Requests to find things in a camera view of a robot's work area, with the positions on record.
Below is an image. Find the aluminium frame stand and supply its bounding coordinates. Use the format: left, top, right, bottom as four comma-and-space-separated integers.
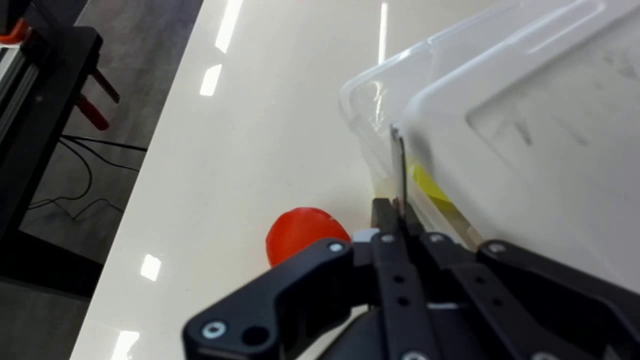
0, 39, 41, 146

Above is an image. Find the black floor cable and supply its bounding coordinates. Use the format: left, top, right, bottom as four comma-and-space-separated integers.
25, 132, 148, 224

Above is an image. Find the red clamp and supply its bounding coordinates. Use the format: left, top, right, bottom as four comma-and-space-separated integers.
72, 67, 123, 135

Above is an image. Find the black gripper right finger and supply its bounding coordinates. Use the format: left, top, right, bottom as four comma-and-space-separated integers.
403, 210, 640, 360

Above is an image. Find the red ball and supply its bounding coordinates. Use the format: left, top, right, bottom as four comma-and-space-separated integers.
263, 207, 354, 270

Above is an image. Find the clear plastic storage bin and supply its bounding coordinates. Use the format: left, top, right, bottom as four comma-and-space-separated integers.
338, 0, 606, 253

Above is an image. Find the white translucent bin lid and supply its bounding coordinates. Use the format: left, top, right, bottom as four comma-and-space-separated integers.
397, 0, 640, 293

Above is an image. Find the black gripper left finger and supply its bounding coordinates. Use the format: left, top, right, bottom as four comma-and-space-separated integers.
179, 199, 438, 360

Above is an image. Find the yellow sponge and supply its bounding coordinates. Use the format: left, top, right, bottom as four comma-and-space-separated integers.
407, 162, 461, 223

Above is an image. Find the black stand leg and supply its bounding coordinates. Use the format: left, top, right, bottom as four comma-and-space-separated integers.
0, 0, 108, 243

